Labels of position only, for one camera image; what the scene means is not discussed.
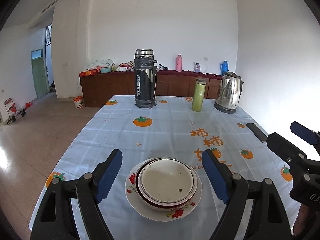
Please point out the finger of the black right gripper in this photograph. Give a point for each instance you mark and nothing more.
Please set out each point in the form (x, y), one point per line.
(309, 136)
(290, 154)

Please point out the green door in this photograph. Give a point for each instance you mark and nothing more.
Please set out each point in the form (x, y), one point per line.
(39, 72)

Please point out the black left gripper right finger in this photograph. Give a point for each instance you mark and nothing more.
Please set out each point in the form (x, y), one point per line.
(268, 218)

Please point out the large black thermos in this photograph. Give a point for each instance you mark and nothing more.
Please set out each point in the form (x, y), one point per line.
(145, 78)

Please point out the dark wooden sideboard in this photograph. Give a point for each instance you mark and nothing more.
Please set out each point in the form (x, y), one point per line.
(99, 88)

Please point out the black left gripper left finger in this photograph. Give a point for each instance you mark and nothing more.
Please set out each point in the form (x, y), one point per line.
(55, 219)

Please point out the pink thermos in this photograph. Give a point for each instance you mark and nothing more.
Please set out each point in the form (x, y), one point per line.
(178, 67)

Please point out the cream enamel bowl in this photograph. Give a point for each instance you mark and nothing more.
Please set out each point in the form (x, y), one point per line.
(167, 179)

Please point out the stainless steel electric kettle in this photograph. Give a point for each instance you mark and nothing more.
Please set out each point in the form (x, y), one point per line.
(230, 92)

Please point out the white floral plate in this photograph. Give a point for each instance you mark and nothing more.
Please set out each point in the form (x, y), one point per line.
(152, 214)

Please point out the green tumbler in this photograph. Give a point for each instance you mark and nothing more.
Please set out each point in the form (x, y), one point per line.
(200, 87)

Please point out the red folding chair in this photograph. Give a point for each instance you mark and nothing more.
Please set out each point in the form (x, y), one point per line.
(12, 110)

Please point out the white plastic bucket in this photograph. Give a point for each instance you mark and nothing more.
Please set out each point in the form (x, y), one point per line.
(78, 102)

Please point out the mesh food cover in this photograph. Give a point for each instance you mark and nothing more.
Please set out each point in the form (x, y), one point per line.
(99, 64)

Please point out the black smartphone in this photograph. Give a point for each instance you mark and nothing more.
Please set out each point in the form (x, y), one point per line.
(261, 136)

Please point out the blue thermos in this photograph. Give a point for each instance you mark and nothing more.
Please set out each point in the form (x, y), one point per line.
(224, 68)

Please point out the stainless steel bowl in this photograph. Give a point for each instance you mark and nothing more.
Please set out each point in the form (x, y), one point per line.
(155, 204)

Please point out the teal basin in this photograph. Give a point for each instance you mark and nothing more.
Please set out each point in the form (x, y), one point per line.
(107, 69)

